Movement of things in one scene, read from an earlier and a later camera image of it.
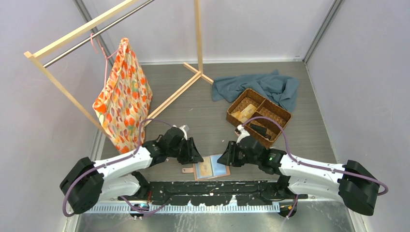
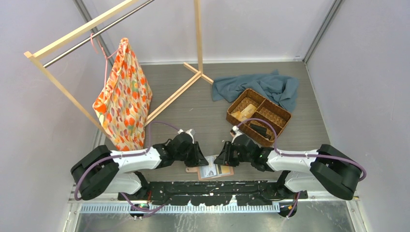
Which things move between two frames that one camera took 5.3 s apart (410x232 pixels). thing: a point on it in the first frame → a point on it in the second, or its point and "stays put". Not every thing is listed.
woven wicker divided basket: (252, 104) stays put
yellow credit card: (206, 167) → (225, 169)
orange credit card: (237, 115) stays put
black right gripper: (229, 157) stays put
